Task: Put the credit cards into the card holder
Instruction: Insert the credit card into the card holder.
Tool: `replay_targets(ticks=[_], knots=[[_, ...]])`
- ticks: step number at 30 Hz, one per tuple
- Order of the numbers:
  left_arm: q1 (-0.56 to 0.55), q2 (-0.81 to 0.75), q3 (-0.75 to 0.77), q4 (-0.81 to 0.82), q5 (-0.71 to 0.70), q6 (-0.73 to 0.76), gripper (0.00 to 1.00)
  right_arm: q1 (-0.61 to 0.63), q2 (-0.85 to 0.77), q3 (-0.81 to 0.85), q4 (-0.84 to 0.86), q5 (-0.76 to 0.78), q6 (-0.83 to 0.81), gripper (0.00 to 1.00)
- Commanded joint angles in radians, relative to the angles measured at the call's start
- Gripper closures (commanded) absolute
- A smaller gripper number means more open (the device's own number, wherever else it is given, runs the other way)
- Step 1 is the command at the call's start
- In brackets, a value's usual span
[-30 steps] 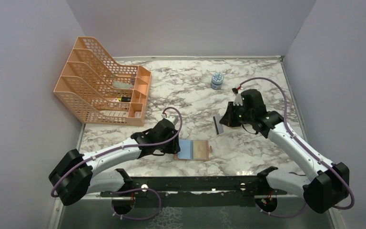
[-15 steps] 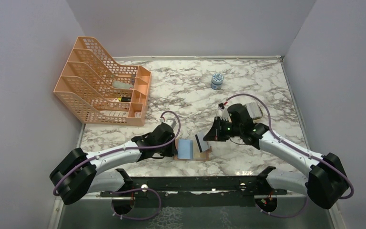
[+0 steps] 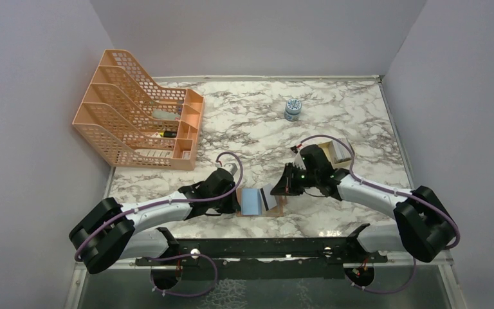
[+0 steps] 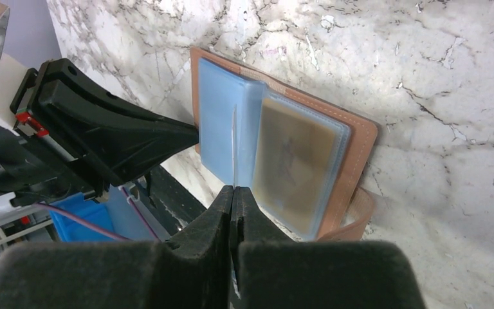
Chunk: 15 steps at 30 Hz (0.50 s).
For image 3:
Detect orange plastic file organizer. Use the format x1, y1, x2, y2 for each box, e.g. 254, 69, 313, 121
72, 49, 205, 171

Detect small blue white jar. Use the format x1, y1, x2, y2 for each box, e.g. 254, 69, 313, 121
284, 98, 302, 122

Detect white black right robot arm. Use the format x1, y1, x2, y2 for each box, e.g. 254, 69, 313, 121
270, 145, 456, 263

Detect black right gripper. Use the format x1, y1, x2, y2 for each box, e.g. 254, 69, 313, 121
271, 162, 319, 196

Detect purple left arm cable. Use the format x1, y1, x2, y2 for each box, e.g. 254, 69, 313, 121
74, 151, 244, 263

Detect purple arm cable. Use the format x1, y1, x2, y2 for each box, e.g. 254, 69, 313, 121
290, 135, 462, 295
74, 151, 244, 263

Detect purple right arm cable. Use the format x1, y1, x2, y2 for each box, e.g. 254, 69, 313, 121
290, 135, 462, 295

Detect tan leather card holder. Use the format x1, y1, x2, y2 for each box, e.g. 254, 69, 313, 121
236, 187, 287, 217

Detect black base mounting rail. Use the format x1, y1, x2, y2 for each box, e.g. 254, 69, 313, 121
134, 236, 388, 281

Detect yellow black marker pen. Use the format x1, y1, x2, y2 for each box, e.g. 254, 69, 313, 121
151, 131, 177, 138

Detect silver magnetic stripe card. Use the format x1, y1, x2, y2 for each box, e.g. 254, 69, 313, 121
259, 183, 277, 211

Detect white boxes in organizer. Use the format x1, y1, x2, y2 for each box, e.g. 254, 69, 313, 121
135, 149, 173, 158

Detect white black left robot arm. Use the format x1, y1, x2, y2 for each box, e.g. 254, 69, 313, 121
69, 164, 239, 274

